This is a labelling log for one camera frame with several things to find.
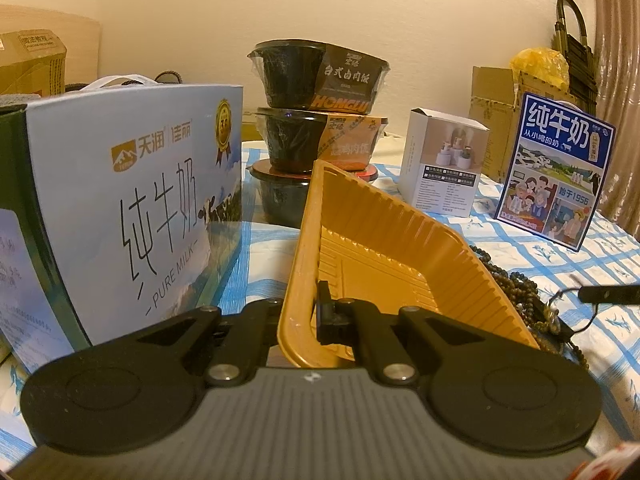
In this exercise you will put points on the bottom red-label rice bowl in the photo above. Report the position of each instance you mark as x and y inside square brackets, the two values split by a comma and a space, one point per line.
[283, 194]

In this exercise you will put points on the blue checked bed sheet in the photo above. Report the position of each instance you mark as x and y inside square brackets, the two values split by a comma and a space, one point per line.
[609, 337]

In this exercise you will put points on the yellow plastic bag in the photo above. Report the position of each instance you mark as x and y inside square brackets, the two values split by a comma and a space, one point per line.
[545, 64]

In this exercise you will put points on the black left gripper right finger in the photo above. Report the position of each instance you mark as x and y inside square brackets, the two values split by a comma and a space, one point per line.
[358, 324]

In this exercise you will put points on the brown cardboard box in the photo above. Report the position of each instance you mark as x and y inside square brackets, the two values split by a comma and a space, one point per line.
[32, 62]

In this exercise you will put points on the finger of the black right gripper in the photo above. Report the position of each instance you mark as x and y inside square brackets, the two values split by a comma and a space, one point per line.
[610, 294]

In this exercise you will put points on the middle orange-label rice bowl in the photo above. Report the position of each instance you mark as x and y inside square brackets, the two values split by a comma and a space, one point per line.
[297, 138]

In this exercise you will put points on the golden plastic tray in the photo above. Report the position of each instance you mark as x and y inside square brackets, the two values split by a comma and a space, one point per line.
[370, 245]

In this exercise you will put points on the open cardboard box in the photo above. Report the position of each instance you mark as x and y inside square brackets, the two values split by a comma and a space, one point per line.
[496, 96]

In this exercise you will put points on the top black rice bowl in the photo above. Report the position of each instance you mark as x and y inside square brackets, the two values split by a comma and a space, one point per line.
[312, 75]

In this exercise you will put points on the dark blue milk carton box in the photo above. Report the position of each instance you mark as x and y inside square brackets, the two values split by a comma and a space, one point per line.
[559, 162]

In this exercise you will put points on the light blue milk carton box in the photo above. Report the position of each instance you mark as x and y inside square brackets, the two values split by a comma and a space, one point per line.
[120, 207]

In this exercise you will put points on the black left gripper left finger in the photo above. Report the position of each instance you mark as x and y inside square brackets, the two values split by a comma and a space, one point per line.
[245, 347]

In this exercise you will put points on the small white humidifier box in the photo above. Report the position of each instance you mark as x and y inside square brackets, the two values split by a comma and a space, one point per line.
[442, 162]

